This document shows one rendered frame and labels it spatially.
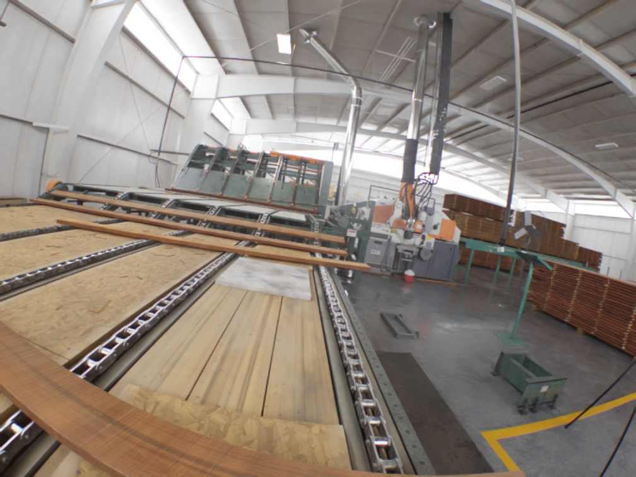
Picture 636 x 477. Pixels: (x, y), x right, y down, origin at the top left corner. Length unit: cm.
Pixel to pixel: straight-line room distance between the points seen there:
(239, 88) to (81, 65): 814
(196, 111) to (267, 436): 1393
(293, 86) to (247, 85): 202
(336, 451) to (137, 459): 34
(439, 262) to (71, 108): 912
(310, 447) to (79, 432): 39
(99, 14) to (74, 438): 813
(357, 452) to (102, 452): 44
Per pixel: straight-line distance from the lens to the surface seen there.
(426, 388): 259
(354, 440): 66
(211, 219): 341
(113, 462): 50
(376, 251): 664
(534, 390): 272
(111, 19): 793
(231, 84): 1419
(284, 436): 61
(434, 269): 757
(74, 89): 761
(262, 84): 1393
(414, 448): 68
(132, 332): 90
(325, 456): 59
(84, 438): 54
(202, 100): 1431
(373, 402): 74
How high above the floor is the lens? 126
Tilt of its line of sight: 6 degrees down
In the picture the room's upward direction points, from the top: 10 degrees clockwise
